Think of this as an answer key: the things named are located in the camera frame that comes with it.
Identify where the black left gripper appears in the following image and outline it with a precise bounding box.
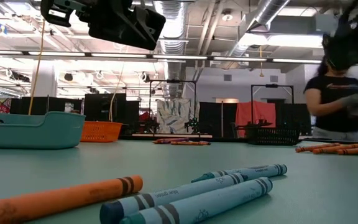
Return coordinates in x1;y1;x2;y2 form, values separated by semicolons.
40;0;167;50

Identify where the blue green crayon dark tip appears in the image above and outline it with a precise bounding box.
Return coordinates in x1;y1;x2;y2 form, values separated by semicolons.
99;172;249;224

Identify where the blue green crayon teal tip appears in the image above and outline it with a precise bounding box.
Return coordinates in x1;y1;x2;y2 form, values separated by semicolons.
191;164;288;184
119;177;273;224

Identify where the long ceiling light bar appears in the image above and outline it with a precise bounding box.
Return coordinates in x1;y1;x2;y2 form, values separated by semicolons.
0;49;358;66

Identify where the person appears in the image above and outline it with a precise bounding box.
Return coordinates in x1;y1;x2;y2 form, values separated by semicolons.
303;34;358;141

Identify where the tall black partition panel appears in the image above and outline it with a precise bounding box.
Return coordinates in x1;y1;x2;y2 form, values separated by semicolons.
84;93;127;123

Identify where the white pillar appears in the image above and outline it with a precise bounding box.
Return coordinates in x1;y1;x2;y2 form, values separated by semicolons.
31;60;58;98

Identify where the white leaf patterned cloth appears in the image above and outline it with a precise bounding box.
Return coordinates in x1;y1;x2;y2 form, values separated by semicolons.
156;98;196;134

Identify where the small black robot rig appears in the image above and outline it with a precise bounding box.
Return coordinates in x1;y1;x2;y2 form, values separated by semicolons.
137;117;160;134

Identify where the orange plastic basket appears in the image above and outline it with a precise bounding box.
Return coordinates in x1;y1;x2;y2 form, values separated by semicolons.
80;121;123;143

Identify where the low black partition panel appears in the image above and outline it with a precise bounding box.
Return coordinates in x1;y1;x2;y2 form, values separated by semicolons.
9;96;84;116

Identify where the small black green robot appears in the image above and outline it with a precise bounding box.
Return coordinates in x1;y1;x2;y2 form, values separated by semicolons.
184;117;200;134

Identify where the orange red hanging cloth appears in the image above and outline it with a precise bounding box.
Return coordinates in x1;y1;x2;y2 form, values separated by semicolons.
235;101;277;138

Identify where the black plastic mesh basket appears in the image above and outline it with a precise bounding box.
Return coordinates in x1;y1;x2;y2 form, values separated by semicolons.
246;126;301;146

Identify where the teal plastic bin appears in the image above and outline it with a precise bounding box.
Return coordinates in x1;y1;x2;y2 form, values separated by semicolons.
0;111;86;149

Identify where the ribbed silver ceiling duct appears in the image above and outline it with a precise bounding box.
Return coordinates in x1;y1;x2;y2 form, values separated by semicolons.
153;0;188;98

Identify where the grey rectangular ceiling duct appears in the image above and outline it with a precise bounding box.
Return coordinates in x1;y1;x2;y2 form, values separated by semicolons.
247;14;335;35

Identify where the thin yellow hanging cord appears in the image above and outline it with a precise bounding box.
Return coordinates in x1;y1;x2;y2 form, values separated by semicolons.
109;62;126;122

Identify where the smooth silver ceiling duct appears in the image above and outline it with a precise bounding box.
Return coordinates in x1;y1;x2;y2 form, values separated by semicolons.
225;0;291;65

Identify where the black table edge rail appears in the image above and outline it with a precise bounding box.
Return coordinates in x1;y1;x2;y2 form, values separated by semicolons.
116;134;358;146

